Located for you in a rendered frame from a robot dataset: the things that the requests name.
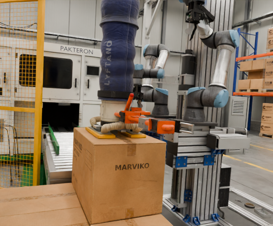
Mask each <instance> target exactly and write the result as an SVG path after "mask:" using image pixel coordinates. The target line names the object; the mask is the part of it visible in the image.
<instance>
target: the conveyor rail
mask: <svg viewBox="0 0 273 226"><path fill-rule="evenodd" d="M45 133H46V132H45V129H44V128H41V144H42V151H43V150H44V156H43V158H44V167H45V174H46V172H48V180H47V185H49V172H50V171H54V170H56V168H55V165H54V162H53V157H52V154H51V150H50V147H49V144H48V139H47V135H46V138H45V146H46V147H45V146H44V134H45Z"/></svg>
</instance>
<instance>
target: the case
mask: <svg viewBox="0 0 273 226"><path fill-rule="evenodd" d="M114 135H115V139H98V138H97V137H95V136H94V135H92V134H91V133H90V132H88V131H87V130H85V127H74V135H73V158H72V181H71V182H72V185H73V187H74V189H75V191H76V193H77V195H78V198H79V200H80V202H81V204H82V206H83V208H84V210H85V212H86V214H87V217H88V219H89V221H90V223H91V225H92V224H98V223H104V222H111V221H117V220H123V219H128V218H134V217H141V216H147V215H153V214H158V213H162V205H163V185H164V171H165V157H166V142H164V141H161V140H159V139H156V138H153V137H150V136H148V135H146V138H129V137H127V136H125V135H123V134H121V133H119V132H118V134H114Z"/></svg>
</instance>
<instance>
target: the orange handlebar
mask: <svg viewBox="0 0 273 226"><path fill-rule="evenodd" d="M135 112H140V113H141V115H150V112H148V111H143V110H138V109H136V110H135ZM114 115H115V116H117V117H120V115H119V113H117V112H115V113H114ZM139 117H144V116H138V115H136V116H128V120H130V122H133V123H138V120H139ZM145 124H146V125H147V126H148V124H149V121H148V120H147V121H145ZM162 130H174V125H162Z"/></svg>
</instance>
